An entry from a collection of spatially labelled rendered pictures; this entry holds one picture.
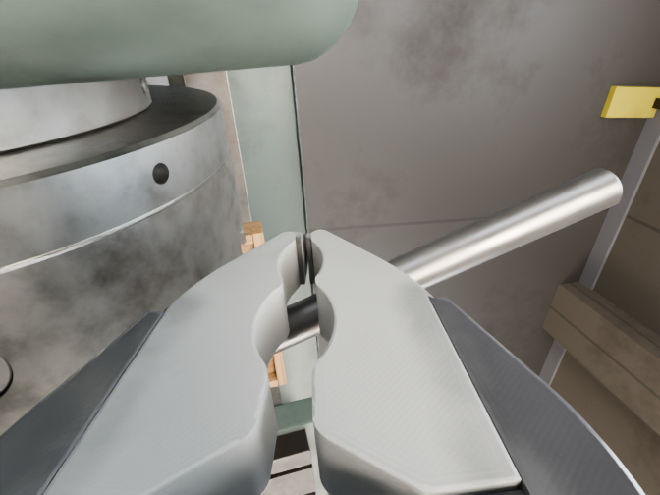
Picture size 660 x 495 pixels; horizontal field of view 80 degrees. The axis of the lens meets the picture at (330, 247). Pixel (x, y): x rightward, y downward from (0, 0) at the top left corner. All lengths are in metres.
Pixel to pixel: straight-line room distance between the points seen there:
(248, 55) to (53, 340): 0.16
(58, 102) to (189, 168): 0.07
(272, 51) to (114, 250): 0.12
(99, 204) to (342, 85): 1.30
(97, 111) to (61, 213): 0.08
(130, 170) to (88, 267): 0.05
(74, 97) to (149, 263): 0.09
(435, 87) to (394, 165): 0.31
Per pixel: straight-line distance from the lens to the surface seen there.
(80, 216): 0.21
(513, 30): 1.74
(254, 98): 0.87
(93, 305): 0.23
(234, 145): 0.55
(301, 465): 0.81
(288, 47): 0.17
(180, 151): 0.24
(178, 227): 0.24
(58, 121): 0.25
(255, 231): 0.55
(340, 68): 1.45
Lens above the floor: 1.39
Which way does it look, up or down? 57 degrees down
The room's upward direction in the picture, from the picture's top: 152 degrees clockwise
